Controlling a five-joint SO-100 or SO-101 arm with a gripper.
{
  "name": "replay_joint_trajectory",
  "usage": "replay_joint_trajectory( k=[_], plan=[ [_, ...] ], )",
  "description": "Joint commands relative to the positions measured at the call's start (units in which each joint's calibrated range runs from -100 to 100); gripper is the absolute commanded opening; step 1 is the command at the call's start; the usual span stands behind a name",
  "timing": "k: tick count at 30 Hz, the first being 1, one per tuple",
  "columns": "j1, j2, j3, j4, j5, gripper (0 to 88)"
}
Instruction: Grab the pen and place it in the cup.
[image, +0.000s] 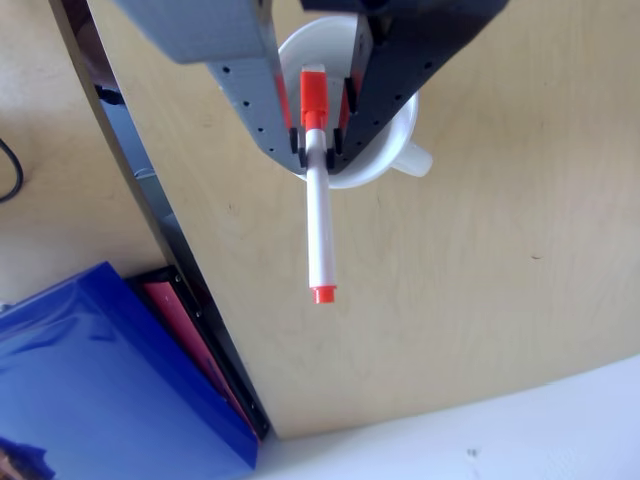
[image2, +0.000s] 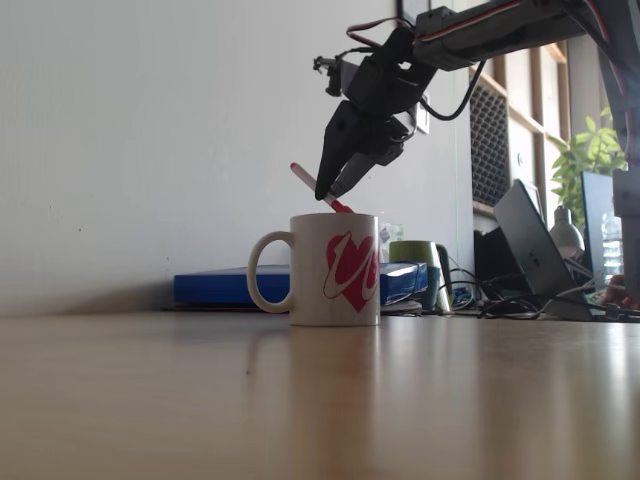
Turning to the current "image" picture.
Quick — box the white marker pen red cap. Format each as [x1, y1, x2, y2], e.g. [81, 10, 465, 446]
[298, 63, 339, 306]

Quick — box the white mug red heart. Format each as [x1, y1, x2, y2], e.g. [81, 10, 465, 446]
[276, 14, 434, 191]

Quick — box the red flat book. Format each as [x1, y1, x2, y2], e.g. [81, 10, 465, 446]
[127, 266, 272, 442]

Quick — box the blue flat box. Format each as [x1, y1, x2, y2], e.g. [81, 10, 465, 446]
[0, 260, 262, 480]

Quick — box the black cable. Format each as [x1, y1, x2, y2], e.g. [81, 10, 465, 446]
[0, 138, 24, 204]

